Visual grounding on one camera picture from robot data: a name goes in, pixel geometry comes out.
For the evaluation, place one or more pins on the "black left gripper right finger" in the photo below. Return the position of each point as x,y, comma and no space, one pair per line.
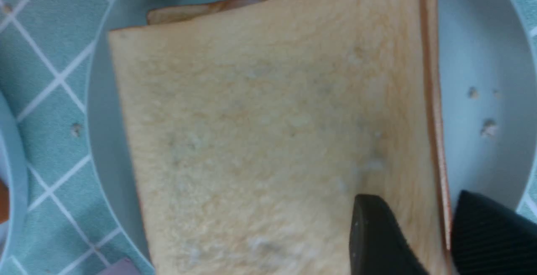
488,238

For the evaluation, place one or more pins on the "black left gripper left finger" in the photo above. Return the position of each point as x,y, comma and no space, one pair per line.
376,244

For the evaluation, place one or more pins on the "green checked tablecloth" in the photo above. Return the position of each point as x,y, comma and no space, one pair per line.
46,49

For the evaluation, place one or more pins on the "toast slice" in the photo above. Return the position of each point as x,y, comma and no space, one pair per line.
186,12
252,130
4,202

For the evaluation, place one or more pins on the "pink block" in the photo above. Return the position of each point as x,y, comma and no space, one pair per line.
124,266

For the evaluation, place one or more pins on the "grey plate with toast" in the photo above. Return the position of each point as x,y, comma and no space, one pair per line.
14,175

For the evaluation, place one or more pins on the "grey centre plate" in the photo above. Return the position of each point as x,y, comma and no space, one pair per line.
488,86

